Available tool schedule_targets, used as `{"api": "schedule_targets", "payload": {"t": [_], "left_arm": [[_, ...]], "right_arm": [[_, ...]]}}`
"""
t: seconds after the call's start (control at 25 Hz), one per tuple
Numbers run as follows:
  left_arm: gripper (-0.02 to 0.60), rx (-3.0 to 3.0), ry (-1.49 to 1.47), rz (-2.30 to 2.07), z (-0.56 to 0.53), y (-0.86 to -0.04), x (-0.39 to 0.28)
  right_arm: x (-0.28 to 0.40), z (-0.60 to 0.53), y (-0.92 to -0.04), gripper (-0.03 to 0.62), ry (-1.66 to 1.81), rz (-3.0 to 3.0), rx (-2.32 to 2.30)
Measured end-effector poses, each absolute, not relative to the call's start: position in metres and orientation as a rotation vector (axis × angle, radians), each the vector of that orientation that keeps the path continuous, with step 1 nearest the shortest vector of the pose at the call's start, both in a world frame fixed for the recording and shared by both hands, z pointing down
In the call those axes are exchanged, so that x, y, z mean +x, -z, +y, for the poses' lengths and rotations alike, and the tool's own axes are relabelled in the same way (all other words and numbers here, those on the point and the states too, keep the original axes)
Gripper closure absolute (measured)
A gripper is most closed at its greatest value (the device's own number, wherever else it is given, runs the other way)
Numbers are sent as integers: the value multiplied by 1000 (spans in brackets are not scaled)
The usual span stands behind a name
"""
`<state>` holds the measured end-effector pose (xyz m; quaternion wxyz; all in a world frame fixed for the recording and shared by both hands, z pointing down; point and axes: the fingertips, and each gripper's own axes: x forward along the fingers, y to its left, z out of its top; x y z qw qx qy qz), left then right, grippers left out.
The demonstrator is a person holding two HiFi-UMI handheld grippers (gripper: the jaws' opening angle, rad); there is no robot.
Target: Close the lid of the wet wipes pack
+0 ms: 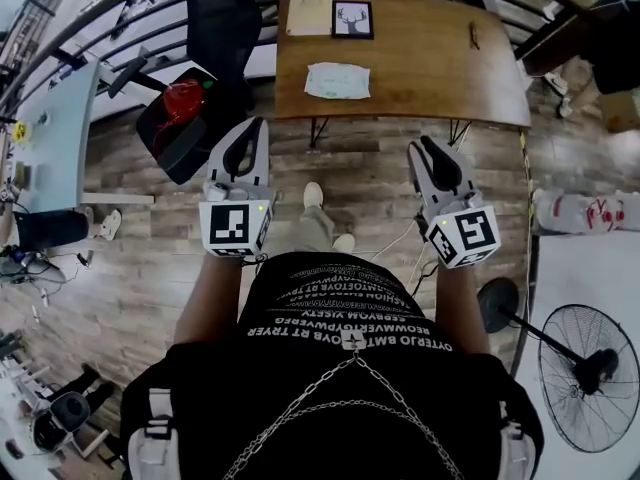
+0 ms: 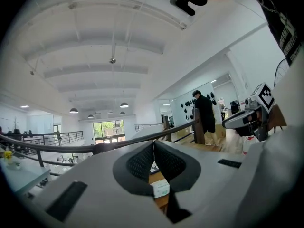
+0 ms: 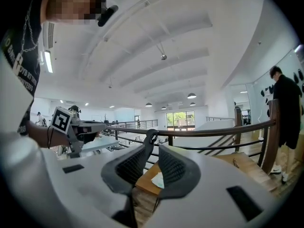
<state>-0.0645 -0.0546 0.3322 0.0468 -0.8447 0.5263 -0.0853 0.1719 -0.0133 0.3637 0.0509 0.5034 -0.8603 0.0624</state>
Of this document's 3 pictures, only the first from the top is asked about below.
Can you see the person's right forearm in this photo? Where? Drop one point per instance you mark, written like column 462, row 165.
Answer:
column 460, row 308

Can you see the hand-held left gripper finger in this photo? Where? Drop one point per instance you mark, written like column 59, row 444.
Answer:
column 222, row 155
column 262, row 163

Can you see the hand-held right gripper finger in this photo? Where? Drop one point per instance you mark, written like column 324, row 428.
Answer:
column 420, row 173
column 447, row 168

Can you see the black framed deer picture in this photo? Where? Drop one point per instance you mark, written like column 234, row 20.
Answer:
column 352, row 20

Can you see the small brown wooden object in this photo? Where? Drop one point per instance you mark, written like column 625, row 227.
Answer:
column 473, row 35

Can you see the black bulky bag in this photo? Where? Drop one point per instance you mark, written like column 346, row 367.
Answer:
column 615, row 58

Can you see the brown wooden table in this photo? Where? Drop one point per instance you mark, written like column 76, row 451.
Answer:
column 425, row 78

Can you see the person's black printed shirt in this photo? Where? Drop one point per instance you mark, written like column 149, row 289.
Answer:
column 210, row 383

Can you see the grey blue desk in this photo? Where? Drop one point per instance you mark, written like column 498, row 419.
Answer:
column 55, row 133

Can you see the person's left forearm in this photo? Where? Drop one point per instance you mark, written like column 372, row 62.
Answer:
column 210, row 298

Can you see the person's white shoe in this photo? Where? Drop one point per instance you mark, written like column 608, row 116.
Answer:
column 344, row 243
column 313, row 195

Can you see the dark wooden post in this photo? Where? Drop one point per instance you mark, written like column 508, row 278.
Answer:
column 550, row 45

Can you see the grey black round device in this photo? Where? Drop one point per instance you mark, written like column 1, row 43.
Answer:
column 70, row 410

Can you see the white green wet wipe pack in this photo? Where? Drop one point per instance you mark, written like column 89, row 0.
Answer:
column 337, row 80

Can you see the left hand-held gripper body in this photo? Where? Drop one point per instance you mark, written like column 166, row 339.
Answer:
column 230, row 225

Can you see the person's grey trousers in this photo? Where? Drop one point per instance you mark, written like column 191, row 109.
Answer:
column 312, row 228

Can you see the small yellow object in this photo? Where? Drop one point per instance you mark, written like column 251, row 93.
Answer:
column 19, row 131

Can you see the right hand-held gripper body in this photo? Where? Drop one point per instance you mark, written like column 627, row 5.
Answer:
column 470, row 233

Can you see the black standing fan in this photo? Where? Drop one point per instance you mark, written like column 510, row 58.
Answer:
column 597, row 368

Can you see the white plastic bag red print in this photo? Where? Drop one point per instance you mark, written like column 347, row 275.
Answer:
column 607, row 213

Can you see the brown cardboard box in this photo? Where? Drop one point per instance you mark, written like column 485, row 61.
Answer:
column 620, row 113

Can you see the black office chair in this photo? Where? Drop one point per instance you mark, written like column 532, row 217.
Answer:
column 220, row 18

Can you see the beige hardcover book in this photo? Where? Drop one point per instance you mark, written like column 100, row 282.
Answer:
column 309, row 13

